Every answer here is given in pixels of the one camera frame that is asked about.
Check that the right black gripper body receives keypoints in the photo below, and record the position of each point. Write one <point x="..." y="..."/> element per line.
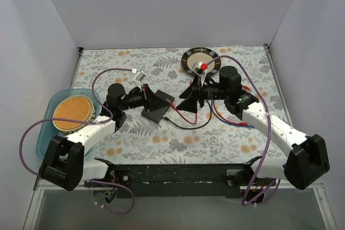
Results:
<point x="200" y="93"/>

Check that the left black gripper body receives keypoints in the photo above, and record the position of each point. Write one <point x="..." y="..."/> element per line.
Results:
<point x="146" y="98"/>

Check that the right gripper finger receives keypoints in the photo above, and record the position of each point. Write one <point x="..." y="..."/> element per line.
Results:
<point x="193" y="86"/>
<point x="189" y="104"/>

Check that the black network switch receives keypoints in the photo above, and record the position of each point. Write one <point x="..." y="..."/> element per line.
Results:
<point x="158" y="114"/>

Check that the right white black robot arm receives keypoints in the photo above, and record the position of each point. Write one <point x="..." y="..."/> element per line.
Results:
<point x="305" y="157"/>

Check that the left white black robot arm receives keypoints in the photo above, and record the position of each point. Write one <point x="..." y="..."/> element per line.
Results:
<point x="63" y="163"/>

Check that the floral tablecloth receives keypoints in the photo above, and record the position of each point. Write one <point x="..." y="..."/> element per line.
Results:
<point x="182" y="137"/>

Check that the dark rimmed beige plate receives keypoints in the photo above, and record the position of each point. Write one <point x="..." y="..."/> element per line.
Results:
<point x="203" y="55"/>

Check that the orange woven round plate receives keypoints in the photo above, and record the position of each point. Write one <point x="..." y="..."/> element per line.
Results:
<point x="78" y="108"/>

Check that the teal plastic tray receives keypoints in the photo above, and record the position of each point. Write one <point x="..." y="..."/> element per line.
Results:
<point x="48" y="130"/>

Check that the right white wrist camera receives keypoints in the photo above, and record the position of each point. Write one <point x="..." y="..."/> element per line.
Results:
<point x="200" y="69"/>

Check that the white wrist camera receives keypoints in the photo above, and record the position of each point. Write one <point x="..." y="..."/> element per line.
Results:
<point x="200" y="69"/>
<point x="140" y="76"/>

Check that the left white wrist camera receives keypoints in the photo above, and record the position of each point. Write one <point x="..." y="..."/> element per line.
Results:
<point x="140" y="76"/>

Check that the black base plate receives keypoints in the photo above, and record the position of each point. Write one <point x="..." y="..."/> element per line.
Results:
<point x="182" y="180"/>

